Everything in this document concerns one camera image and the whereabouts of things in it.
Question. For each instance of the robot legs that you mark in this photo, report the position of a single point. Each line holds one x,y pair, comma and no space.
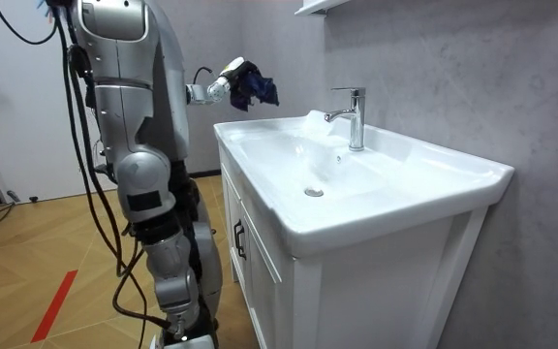
209,262

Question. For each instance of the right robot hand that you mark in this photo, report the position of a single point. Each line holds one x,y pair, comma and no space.
187,344

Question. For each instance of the dark blue cloth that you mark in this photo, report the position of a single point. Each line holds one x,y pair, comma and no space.
256,88

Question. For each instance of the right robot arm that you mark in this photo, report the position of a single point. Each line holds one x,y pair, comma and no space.
131,121

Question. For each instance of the grey door stop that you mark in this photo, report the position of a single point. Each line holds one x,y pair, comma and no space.
13,196

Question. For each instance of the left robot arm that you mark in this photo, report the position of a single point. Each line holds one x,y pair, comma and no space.
197,95

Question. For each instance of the white door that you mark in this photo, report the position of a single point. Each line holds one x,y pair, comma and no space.
22,121

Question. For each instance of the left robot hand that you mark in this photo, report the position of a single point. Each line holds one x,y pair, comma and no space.
233,72

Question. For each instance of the white sink vanity cabinet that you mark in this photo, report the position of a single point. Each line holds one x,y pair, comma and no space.
356,228

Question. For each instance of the chrome faucet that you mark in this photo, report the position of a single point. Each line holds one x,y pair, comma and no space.
356,121

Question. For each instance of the metal sink drain plug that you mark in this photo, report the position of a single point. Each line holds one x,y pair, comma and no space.
313,192

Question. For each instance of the robot body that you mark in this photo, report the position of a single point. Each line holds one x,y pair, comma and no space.
172,72

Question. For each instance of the white wall shelf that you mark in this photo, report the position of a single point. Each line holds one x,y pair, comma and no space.
315,7

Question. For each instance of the red floor tape strip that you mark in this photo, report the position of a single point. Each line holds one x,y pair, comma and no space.
54,306

